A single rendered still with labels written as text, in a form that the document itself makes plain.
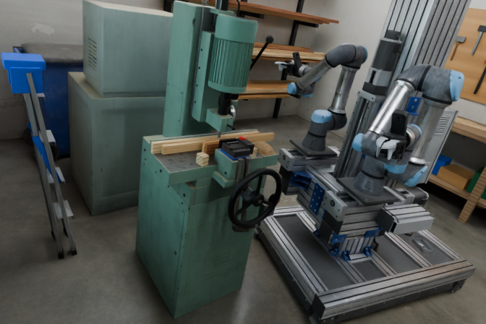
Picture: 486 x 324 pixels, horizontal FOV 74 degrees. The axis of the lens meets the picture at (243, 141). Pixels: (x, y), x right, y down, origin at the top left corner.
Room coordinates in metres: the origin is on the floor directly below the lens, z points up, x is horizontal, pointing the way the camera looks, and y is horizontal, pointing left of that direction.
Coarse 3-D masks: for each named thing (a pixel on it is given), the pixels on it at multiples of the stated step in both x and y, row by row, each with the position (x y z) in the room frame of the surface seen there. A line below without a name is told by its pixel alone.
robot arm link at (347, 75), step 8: (360, 48) 1.98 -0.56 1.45; (360, 56) 1.97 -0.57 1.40; (344, 64) 1.99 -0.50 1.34; (352, 64) 1.97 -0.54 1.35; (360, 64) 1.99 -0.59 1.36; (344, 72) 1.99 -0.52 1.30; (352, 72) 1.98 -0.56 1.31; (344, 80) 1.99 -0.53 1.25; (352, 80) 1.99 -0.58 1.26; (336, 88) 2.02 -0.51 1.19; (344, 88) 1.98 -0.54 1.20; (336, 96) 2.00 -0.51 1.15; (344, 96) 1.98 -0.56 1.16; (336, 104) 1.99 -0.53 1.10; (344, 104) 1.99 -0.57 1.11; (336, 112) 1.97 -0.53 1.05; (344, 112) 1.98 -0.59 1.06; (336, 120) 1.95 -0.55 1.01; (344, 120) 2.00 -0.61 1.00; (336, 128) 1.97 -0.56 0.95
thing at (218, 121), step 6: (210, 108) 1.51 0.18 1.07; (216, 108) 1.53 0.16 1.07; (210, 114) 1.48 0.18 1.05; (216, 114) 1.45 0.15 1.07; (228, 114) 1.48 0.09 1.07; (210, 120) 1.47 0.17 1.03; (216, 120) 1.44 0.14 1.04; (222, 120) 1.41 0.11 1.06; (228, 120) 1.43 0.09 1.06; (216, 126) 1.43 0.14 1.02; (222, 126) 1.41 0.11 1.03
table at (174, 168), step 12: (156, 156) 1.24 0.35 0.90; (168, 156) 1.26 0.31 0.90; (180, 156) 1.28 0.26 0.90; (192, 156) 1.31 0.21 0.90; (264, 156) 1.45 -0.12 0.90; (276, 156) 1.50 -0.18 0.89; (156, 168) 1.22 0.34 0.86; (168, 168) 1.16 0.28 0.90; (180, 168) 1.18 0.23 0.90; (192, 168) 1.20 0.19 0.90; (204, 168) 1.23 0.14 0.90; (216, 168) 1.27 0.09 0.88; (168, 180) 1.13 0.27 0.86; (180, 180) 1.16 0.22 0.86; (192, 180) 1.20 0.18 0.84; (216, 180) 1.23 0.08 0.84; (228, 180) 1.21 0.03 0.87; (252, 180) 1.29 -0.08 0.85
